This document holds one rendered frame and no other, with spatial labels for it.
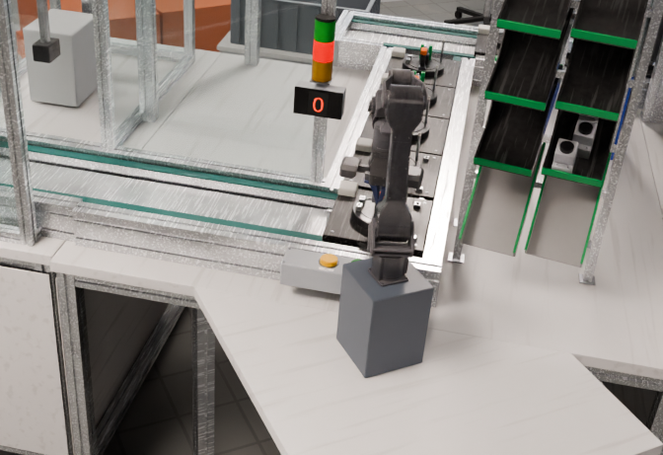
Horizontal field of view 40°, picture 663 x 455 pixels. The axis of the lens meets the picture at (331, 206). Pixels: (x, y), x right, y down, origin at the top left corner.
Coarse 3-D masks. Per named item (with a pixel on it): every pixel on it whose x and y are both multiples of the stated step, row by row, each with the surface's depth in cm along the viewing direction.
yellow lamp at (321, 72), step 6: (312, 66) 221; (318, 66) 219; (324, 66) 219; (330, 66) 219; (312, 72) 221; (318, 72) 219; (324, 72) 219; (330, 72) 220; (312, 78) 222; (318, 78) 220; (324, 78) 220; (330, 78) 221
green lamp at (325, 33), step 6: (318, 24) 214; (324, 24) 213; (330, 24) 213; (318, 30) 214; (324, 30) 214; (330, 30) 214; (318, 36) 215; (324, 36) 215; (330, 36) 215; (324, 42) 216
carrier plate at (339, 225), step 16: (368, 192) 235; (336, 208) 227; (416, 208) 230; (336, 224) 221; (352, 224) 221; (416, 224) 223; (336, 240) 217; (352, 240) 216; (416, 240) 217; (416, 256) 214
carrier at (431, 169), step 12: (420, 132) 243; (360, 144) 254; (360, 156) 252; (420, 156) 254; (432, 156) 255; (432, 168) 249; (348, 180) 240; (360, 180) 240; (432, 180) 243; (408, 192) 236; (420, 192) 237; (432, 192) 237
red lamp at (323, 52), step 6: (318, 42) 216; (330, 42) 216; (318, 48) 217; (324, 48) 216; (330, 48) 217; (318, 54) 217; (324, 54) 217; (330, 54) 218; (318, 60) 218; (324, 60) 218; (330, 60) 218
